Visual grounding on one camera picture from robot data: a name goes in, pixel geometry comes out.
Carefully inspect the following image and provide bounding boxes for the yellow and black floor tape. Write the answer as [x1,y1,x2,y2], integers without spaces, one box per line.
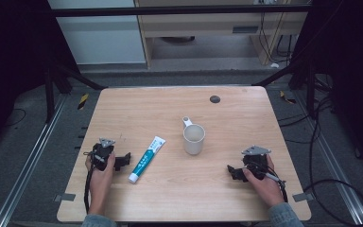
[279,90,297,105]
[77,93,90,111]

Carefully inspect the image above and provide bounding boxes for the white cup with handle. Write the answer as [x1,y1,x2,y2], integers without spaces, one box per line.
[181,115,207,156]

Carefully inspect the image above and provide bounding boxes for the light wooden desk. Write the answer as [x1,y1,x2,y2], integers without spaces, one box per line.
[133,0,310,69]

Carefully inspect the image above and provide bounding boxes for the white cabinet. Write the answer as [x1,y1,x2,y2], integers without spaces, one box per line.
[46,0,147,66]

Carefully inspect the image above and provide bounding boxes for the thin black floor cable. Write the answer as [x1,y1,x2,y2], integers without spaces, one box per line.
[4,108,27,128]

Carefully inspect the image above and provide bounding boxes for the black hanging cables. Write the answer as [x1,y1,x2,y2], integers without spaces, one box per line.
[258,11,295,64]

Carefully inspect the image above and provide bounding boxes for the metal floor rail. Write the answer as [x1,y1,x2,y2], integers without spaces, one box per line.
[0,94,68,227]
[294,90,363,227]

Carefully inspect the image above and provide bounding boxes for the black horizontal bar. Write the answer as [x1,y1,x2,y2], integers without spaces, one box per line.
[50,4,314,18]

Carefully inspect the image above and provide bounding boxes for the white and teal toothpaste tube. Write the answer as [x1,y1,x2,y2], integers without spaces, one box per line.
[128,135,167,184]

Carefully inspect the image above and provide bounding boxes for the person's left hand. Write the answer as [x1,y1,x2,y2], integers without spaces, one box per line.
[85,151,116,194]

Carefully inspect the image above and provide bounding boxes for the person's right hand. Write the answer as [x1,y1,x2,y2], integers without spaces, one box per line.
[242,154,285,208]

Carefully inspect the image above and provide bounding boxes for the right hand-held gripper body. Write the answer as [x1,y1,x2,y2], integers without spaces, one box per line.
[240,145,272,182]

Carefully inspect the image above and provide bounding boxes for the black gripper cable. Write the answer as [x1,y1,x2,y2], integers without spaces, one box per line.
[245,160,289,203]
[82,149,106,216]

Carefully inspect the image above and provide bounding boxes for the black floor cables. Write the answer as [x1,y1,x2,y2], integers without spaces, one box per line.
[277,74,337,200]

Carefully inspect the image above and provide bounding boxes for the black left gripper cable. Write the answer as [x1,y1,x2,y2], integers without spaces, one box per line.
[82,149,106,216]

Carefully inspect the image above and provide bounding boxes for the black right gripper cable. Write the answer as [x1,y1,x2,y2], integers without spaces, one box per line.
[245,160,289,203]

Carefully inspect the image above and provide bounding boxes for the dark curtain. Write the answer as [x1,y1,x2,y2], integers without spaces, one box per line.
[291,0,363,179]
[0,0,80,159]

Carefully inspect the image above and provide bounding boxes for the grey table bracket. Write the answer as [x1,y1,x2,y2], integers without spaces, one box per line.
[53,192,77,203]
[292,192,315,203]

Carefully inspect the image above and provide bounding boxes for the black metal stand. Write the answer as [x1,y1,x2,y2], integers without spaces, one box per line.
[251,58,319,120]
[43,61,109,125]

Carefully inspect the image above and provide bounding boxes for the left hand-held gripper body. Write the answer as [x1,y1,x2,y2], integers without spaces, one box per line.
[91,137,116,172]

